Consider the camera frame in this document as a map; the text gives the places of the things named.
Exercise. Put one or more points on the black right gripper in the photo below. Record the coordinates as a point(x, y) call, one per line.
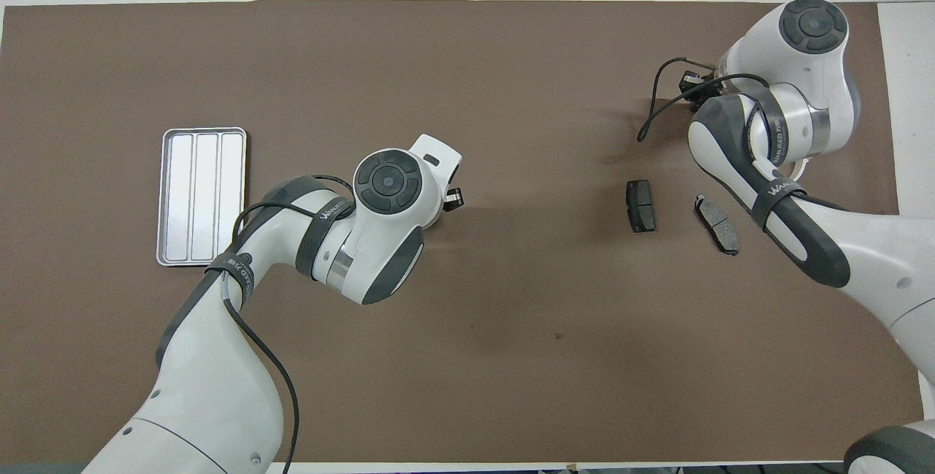
point(694, 85)

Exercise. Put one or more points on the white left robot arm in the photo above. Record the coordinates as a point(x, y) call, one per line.
point(380, 240)

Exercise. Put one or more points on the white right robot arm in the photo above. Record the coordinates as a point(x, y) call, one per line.
point(811, 94)

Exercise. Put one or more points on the silver metal tray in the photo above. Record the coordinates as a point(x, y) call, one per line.
point(197, 196)

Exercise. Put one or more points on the short dark grey brake pad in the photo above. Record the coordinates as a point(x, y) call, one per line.
point(641, 205)

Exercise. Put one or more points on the long dark grey brake pad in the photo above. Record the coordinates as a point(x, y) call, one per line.
point(719, 229)

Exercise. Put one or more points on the brown table mat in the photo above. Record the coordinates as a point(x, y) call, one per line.
point(511, 350)

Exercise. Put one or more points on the white curved plastic bracket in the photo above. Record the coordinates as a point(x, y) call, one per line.
point(802, 167)

